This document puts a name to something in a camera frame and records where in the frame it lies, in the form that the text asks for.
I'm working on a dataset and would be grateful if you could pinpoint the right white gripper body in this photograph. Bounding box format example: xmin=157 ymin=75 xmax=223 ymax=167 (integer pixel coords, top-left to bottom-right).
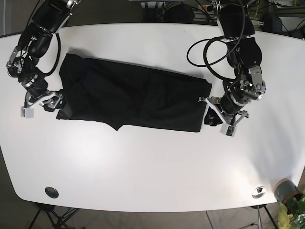
xmin=20 ymin=90 xmax=63 ymax=118

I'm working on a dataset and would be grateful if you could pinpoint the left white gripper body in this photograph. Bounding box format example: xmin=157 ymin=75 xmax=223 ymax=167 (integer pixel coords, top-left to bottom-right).
xmin=198 ymin=96 xmax=249 ymax=137

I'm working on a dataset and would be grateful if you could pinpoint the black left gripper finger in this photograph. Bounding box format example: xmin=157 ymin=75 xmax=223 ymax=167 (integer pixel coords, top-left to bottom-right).
xmin=204 ymin=108 xmax=223 ymax=126

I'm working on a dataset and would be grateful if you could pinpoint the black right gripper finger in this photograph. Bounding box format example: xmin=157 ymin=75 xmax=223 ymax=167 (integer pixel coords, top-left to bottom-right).
xmin=43 ymin=104 xmax=56 ymax=113
xmin=59 ymin=100 xmax=73 ymax=117

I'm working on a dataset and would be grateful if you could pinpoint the black T-shirt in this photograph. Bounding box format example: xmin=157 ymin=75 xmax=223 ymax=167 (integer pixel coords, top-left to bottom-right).
xmin=59 ymin=54 xmax=212 ymax=132

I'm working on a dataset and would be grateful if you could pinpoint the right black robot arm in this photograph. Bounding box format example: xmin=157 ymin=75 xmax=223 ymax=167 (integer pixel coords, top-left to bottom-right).
xmin=6 ymin=0 xmax=80 ymax=118

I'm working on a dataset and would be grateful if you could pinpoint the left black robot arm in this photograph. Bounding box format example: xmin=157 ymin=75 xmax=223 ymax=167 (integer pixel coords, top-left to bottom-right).
xmin=198 ymin=0 xmax=266 ymax=137

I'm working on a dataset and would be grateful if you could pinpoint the silver table grommet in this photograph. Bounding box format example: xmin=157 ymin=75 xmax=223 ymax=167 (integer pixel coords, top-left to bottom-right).
xmin=252 ymin=187 xmax=266 ymax=199

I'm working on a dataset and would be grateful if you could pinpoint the grey plant pot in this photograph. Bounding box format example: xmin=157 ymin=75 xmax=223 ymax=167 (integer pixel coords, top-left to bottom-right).
xmin=273 ymin=178 xmax=303 ymax=204

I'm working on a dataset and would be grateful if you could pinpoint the black table grommet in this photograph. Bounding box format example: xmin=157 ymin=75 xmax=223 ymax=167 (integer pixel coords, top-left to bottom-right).
xmin=45 ymin=187 xmax=59 ymax=198

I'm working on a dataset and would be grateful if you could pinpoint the green potted plant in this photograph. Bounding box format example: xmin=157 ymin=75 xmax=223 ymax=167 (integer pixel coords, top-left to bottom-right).
xmin=278 ymin=192 xmax=305 ymax=229

